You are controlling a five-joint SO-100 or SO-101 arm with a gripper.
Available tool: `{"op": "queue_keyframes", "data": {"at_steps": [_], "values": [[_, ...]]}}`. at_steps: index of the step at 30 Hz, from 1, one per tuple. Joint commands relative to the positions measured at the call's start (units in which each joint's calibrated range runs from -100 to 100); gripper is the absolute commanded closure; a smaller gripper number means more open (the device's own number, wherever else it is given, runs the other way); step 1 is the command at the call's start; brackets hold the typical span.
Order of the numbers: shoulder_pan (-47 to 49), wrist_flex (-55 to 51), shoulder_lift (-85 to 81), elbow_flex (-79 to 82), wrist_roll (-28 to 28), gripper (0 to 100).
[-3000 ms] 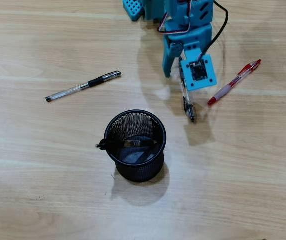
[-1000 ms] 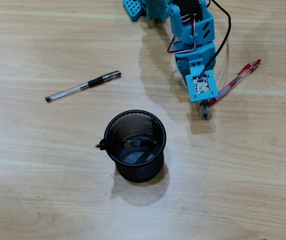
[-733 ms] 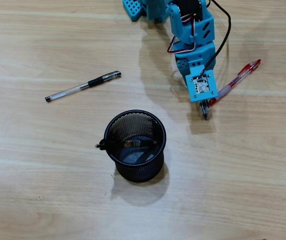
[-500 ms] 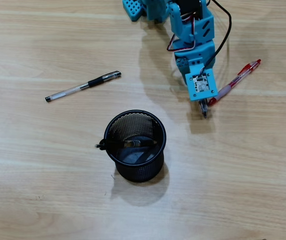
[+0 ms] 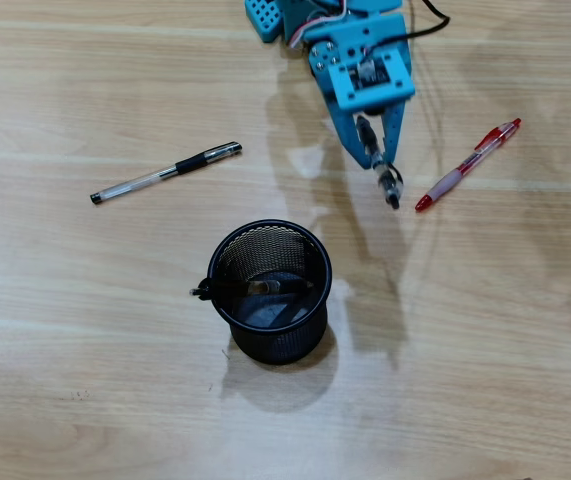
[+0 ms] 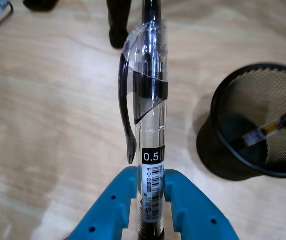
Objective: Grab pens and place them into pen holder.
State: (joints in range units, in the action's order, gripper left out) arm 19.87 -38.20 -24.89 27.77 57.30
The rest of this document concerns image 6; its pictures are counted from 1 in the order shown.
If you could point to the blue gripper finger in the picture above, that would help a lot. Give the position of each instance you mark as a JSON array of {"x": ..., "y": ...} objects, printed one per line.
[
  {"x": 107, "y": 212},
  {"x": 195, "y": 212}
]

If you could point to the grey grip clear pen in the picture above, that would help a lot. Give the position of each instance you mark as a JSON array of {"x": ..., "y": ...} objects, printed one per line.
[{"x": 152, "y": 125}]

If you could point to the black retractable pen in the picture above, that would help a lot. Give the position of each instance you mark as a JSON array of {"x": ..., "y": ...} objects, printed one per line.
[{"x": 270, "y": 127}]

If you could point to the black mesh pen holder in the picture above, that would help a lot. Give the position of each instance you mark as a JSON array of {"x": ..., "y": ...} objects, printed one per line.
[{"x": 233, "y": 162}]

